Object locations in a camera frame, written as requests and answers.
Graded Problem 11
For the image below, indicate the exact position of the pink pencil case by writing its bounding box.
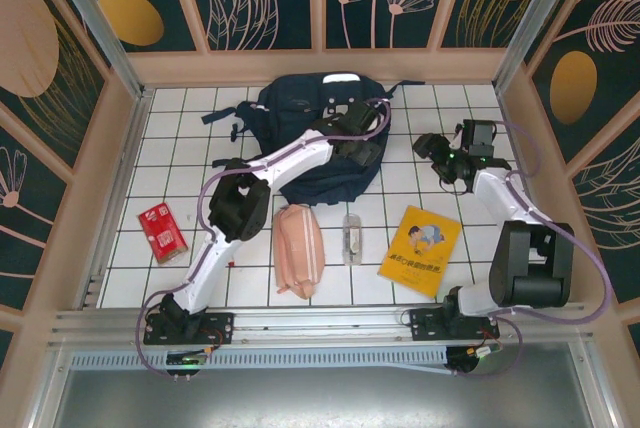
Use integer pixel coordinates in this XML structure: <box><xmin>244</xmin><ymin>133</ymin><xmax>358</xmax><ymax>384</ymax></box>
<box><xmin>271</xmin><ymin>202</ymin><xmax>327</xmax><ymax>302</ymax></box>

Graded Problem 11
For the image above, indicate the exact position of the yellow book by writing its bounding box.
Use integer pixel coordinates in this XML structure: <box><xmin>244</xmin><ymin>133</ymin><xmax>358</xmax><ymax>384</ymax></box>
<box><xmin>377</xmin><ymin>204</ymin><xmax>463</xmax><ymax>301</ymax></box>

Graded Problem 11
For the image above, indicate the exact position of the navy blue backpack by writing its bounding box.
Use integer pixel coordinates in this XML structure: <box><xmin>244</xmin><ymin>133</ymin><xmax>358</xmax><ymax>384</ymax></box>
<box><xmin>201</xmin><ymin>72</ymin><xmax>426</xmax><ymax>209</ymax></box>

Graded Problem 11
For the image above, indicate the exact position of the long aluminium base rail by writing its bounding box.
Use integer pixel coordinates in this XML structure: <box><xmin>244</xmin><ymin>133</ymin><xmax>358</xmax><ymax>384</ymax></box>
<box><xmin>49</xmin><ymin>301</ymin><xmax>591</xmax><ymax>349</ymax></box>

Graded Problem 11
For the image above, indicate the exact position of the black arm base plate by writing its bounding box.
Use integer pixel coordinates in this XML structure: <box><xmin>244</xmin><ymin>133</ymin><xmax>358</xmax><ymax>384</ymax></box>
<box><xmin>408</xmin><ymin>307</ymin><xmax>500</xmax><ymax>342</ymax></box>
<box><xmin>143</xmin><ymin>311</ymin><xmax>235</xmax><ymax>347</ymax></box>

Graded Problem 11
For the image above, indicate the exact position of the grey slotted cable duct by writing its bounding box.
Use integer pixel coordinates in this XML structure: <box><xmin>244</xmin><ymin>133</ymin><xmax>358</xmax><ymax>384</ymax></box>
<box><xmin>69</xmin><ymin>346</ymin><xmax>454</xmax><ymax>373</ymax></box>

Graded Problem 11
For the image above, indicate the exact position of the aluminium table edge rail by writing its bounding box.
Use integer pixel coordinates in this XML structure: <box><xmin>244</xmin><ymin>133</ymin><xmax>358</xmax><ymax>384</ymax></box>
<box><xmin>74</xmin><ymin>89</ymin><xmax>154</xmax><ymax>310</ymax></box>

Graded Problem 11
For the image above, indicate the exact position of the aluminium frame post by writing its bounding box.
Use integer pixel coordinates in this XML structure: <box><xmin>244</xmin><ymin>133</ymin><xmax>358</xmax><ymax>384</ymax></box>
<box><xmin>492</xmin><ymin>0</ymin><xmax>584</xmax><ymax>94</ymax></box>
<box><xmin>42</xmin><ymin>0</ymin><xmax>151</xmax><ymax>99</ymax></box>

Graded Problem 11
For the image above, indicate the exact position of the red packet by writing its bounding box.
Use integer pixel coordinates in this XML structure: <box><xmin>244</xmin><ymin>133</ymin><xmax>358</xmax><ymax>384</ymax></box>
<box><xmin>137</xmin><ymin>201</ymin><xmax>190</xmax><ymax>266</ymax></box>

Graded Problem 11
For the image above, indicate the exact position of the clear plastic case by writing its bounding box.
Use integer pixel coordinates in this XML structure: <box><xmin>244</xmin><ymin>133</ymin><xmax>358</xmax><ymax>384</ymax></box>
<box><xmin>342</xmin><ymin>213</ymin><xmax>365</xmax><ymax>267</ymax></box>

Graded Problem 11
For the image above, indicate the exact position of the grey sheet metal panel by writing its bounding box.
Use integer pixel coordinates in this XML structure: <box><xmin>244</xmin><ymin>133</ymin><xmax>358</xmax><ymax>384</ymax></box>
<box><xmin>47</xmin><ymin>342</ymin><xmax>609</xmax><ymax>428</ymax></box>

